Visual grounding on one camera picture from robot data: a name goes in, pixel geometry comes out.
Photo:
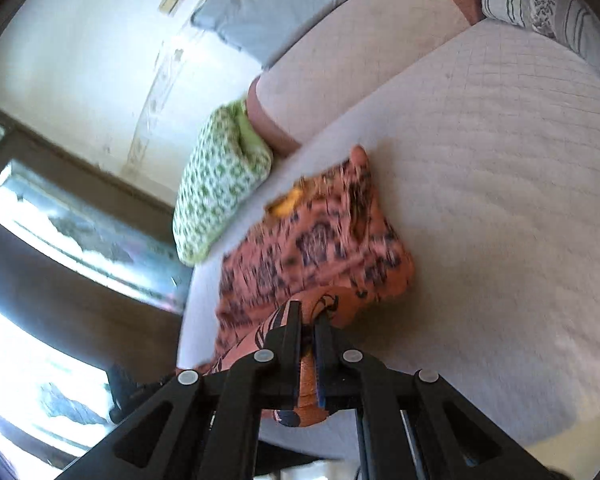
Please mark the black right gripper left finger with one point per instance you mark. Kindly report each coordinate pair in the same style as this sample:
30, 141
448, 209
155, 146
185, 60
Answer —
267, 379

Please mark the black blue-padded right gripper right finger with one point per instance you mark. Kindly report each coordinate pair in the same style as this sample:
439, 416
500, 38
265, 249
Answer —
348, 379

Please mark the orange black floral garment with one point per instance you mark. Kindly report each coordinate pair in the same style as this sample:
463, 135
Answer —
326, 244

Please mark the stained glass door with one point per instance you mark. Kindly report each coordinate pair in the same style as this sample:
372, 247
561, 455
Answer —
89, 279

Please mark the green white patterned pillow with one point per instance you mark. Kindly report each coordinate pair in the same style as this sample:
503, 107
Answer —
228, 163

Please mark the pink bolster cushion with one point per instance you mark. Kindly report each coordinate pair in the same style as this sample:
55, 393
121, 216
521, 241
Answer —
346, 56

